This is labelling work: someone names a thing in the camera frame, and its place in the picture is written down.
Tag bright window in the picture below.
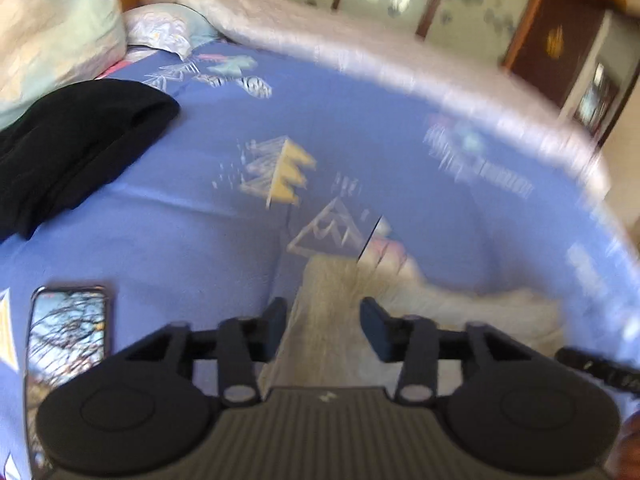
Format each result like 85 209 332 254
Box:
571 61 622 128

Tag large pale floral pillow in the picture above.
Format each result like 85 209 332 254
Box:
0 0 127 132

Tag dark brown wooden door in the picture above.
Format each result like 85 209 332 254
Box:
504 0 617 111

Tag person's right forearm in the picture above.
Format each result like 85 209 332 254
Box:
614 407 640 480

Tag smartphone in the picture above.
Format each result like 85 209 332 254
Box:
22 285 112 477

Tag blue printed bed sheet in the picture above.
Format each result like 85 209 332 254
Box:
0 42 640 480

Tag pale pink quilt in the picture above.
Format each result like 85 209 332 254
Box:
134 0 612 198

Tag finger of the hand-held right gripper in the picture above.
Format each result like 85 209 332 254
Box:
554 346 640 403

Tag black cloth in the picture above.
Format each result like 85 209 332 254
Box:
0 78 181 244

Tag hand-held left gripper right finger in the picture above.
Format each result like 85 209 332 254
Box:
360 297 533 407

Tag light grey pants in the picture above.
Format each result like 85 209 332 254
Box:
260 255 576 392

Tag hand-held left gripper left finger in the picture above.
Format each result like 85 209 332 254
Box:
122 297 288 407

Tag small floral pillow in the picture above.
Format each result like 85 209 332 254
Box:
121 2 222 59

